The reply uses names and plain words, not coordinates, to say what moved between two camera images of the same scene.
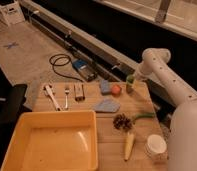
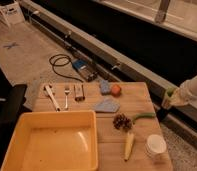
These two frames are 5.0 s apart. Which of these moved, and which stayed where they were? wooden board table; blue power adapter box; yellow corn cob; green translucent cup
Moved: green translucent cup
Stayed: blue power adapter box; wooden board table; yellow corn cob
